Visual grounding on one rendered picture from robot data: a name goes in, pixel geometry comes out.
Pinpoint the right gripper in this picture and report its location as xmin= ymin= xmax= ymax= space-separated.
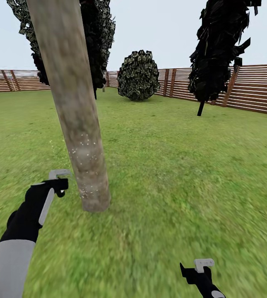
xmin=180 ymin=264 xmax=212 ymax=289

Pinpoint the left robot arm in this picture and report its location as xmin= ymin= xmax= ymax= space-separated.
xmin=0 ymin=169 xmax=71 ymax=298

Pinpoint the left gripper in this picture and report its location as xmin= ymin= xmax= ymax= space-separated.
xmin=45 ymin=178 xmax=68 ymax=191

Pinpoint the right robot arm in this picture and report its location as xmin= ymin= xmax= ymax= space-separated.
xmin=180 ymin=259 xmax=225 ymax=298

